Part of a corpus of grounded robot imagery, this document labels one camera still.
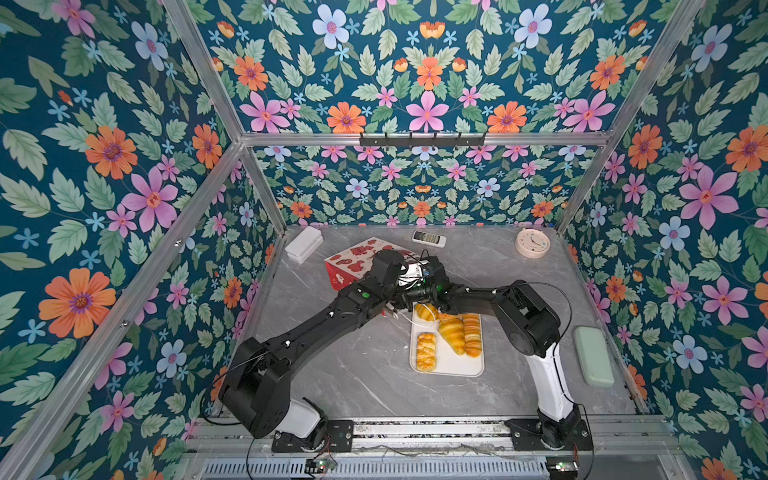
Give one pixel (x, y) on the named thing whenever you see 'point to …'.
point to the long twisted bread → (472, 335)
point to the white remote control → (430, 239)
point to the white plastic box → (304, 244)
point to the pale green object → (595, 356)
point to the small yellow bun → (426, 311)
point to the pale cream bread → (452, 329)
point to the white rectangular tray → (448, 362)
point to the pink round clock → (532, 243)
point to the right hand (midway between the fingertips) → (376, 297)
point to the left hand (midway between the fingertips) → (400, 251)
